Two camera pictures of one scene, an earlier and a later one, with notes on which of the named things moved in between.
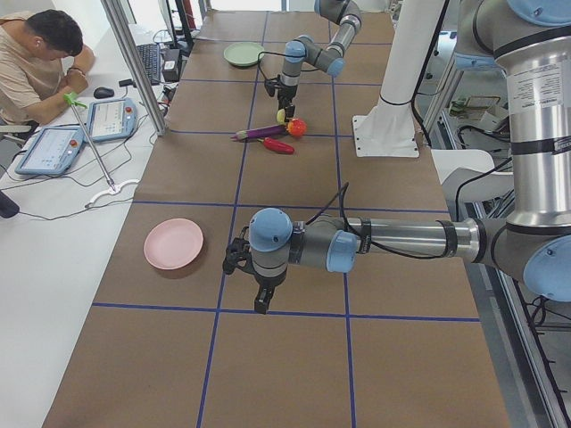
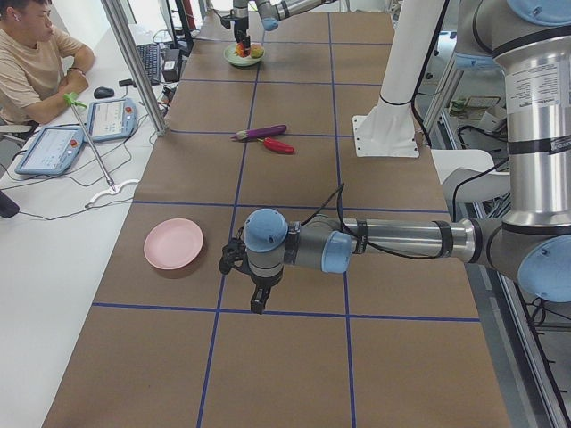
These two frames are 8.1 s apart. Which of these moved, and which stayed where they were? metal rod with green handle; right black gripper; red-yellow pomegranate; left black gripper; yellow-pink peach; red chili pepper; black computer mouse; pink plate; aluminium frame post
Moved: right black gripper; yellow-pink peach; red-yellow pomegranate
Stayed: pink plate; aluminium frame post; red chili pepper; metal rod with green handle; left black gripper; black computer mouse
